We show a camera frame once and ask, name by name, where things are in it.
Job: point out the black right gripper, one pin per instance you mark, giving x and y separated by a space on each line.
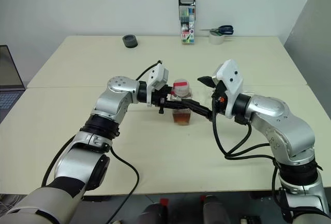
219 105

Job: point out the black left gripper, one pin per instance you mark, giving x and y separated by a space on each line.
158 98

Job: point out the clear bottle with brown liquid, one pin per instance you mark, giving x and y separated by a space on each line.
182 118

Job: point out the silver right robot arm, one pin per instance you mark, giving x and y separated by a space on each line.
274 116

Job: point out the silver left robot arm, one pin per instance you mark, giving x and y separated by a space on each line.
116 99

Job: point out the white tape roll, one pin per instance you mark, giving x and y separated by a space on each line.
216 39

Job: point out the marker pen set case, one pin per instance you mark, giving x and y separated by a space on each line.
186 31

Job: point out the dark grey tape roll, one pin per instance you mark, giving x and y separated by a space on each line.
130 41

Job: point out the grey laptop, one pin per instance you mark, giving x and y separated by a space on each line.
9 68

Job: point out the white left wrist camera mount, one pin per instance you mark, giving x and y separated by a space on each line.
156 77

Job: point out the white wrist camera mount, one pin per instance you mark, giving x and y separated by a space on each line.
230 79
156 77

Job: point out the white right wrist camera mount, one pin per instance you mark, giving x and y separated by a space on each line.
230 79

